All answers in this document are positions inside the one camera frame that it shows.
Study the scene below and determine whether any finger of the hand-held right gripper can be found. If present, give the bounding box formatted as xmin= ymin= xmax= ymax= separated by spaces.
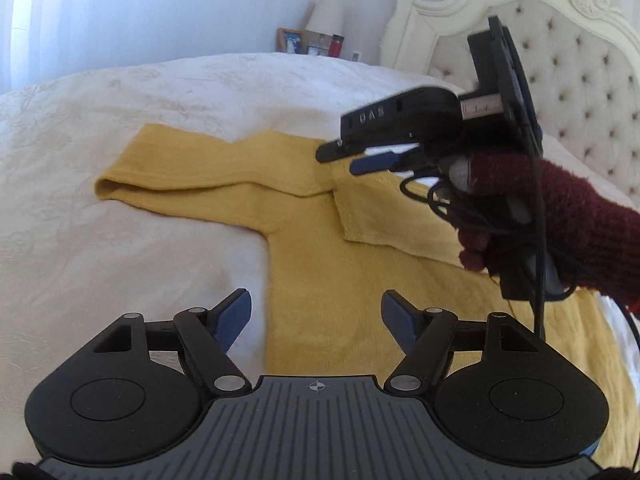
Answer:
xmin=316 ymin=139 xmax=422 ymax=164
xmin=350 ymin=151 xmax=429 ymax=177

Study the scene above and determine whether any cream tufted headboard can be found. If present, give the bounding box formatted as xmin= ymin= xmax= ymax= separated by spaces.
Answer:
xmin=379 ymin=0 xmax=640 ymax=211

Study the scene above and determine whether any person's right hand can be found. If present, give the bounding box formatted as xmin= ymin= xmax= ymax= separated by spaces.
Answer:
xmin=438 ymin=152 xmax=586 ymax=293

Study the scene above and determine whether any white sheer curtain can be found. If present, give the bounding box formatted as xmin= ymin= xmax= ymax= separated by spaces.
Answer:
xmin=0 ymin=0 xmax=116 ymax=95

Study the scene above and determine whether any white embossed bedspread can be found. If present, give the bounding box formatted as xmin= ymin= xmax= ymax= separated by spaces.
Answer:
xmin=0 ymin=52 xmax=640 ymax=480

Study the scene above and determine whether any white table lamp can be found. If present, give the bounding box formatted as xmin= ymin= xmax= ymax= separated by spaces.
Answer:
xmin=304 ymin=0 xmax=346 ymax=37

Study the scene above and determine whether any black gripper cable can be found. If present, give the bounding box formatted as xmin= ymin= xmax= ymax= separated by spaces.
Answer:
xmin=399 ymin=110 xmax=640 ymax=342

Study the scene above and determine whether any wooden picture frame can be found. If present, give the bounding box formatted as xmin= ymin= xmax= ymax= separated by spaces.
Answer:
xmin=277 ymin=27 xmax=334 ymax=58

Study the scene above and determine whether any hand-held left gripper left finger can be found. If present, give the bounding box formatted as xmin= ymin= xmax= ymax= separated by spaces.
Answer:
xmin=88 ymin=288 xmax=253 ymax=396

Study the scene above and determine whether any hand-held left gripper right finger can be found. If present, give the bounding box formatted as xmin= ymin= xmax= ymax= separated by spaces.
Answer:
xmin=381 ymin=290 xmax=547 ymax=394

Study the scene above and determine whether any yellow knit sweater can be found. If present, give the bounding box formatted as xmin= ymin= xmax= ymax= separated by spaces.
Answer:
xmin=95 ymin=124 xmax=640 ymax=467

